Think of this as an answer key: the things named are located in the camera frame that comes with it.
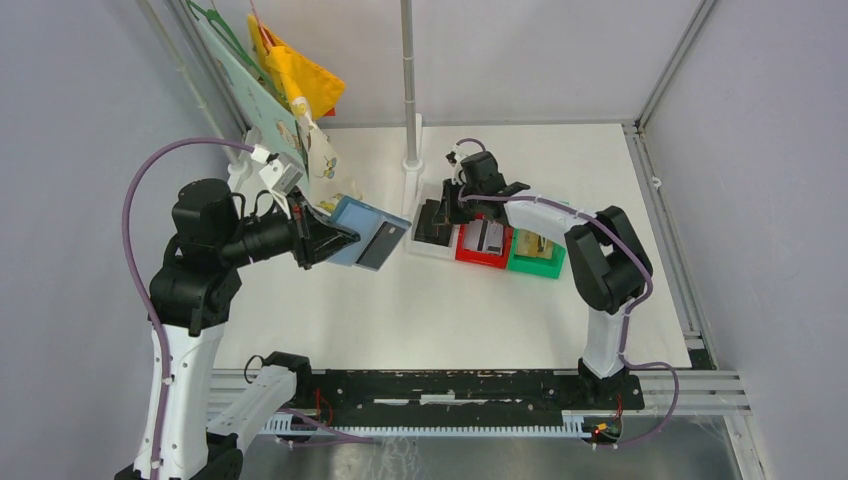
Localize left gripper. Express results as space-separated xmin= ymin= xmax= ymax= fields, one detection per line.
xmin=220 ymin=183 xmax=361 ymax=267

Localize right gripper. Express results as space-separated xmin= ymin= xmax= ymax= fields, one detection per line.
xmin=433 ymin=178 xmax=483 ymax=225

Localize blue card holder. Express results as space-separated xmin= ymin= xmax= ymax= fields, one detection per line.
xmin=328 ymin=196 xmax=411 ymax=267

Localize black credit card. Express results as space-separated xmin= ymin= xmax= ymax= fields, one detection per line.
xmin=355 ymin=221 xmax=410 ymax=271

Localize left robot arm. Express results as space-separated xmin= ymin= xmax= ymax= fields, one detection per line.
xmin=119 ymin=178 xmax=359 ymax=479

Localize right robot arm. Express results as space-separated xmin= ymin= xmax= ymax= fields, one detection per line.
xmin=415 ymin=150 xmax=653 ymax=408

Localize black cards in white bin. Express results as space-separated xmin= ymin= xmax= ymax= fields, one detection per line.
xmin=413 ymin=199 xmax=452 ymax=247

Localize white cards in red bin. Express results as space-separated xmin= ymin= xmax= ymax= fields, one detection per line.
xmin=462 ymin=219 xmax=505 ymax=256

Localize gold cards in green bin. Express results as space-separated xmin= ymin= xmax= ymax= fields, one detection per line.
xmin=515 ymin=231 xmax=556 ymax=260

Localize white plastic bin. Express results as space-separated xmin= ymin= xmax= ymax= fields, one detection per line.
xmin=406 ymin=199 xmax=457 ymax=260

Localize red plastic bin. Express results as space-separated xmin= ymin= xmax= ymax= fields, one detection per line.
xmin=455 ymin=219 xmax=513 ymax=270

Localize cream patterned cloth bag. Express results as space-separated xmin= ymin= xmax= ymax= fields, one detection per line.
xmin=291 ymin=96 xmax=363 ymax=214

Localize metal pole with white base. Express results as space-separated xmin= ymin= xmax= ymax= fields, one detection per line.
xmin=400 ymin=0 xmax=423 ymax=214

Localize green plastic bin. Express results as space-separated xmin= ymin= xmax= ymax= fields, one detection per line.
xmin=507 ymin=229 xmax=566 ymax=279

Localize light green hanging board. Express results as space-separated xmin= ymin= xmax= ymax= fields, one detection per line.
xmin=192 ymin=14 xmax=306 ymax=167

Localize yellow cloth bag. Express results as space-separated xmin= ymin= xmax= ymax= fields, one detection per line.
xmin=247 ymin=14 xmax=346 ymax=120

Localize green hanger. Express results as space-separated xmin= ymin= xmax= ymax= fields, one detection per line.
xmin=187 ymin=1 xmax=280 ymax=100

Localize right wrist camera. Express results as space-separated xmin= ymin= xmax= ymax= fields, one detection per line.
xmin=446 ymin=148 xmax=466 ymax=185

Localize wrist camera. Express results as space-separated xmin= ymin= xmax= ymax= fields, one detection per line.
xmin=446 ymin=148 xmax=466 ymax=185
xmin=250 ymin=144 xmax=306 ymax=204

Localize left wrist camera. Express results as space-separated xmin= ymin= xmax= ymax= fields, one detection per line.
xmin=250 ymin=144 xmax=306 ymax=204

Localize left white stand post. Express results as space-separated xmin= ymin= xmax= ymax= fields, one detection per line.
xmin=135 ymin=0 xmax=265 ymax=193

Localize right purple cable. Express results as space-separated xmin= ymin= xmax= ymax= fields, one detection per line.
xmin=454 ymin=137 xmax=681 ymax=450

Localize white cable duct strip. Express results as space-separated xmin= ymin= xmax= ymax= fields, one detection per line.
xmin=258 ymin=413 xmax=591 ymax=440

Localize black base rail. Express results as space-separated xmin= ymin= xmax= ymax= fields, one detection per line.
xmin=286 ymin=370 xmax=645 ymax=429

